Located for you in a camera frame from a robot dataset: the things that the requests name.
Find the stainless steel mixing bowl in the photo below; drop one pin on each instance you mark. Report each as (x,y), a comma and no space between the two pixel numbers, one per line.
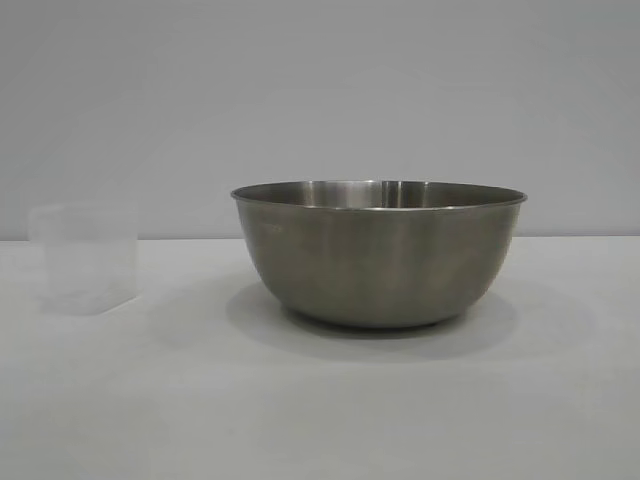
(375,260)

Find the clear plastic measuring cup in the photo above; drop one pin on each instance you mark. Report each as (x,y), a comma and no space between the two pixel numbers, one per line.
(85,260)

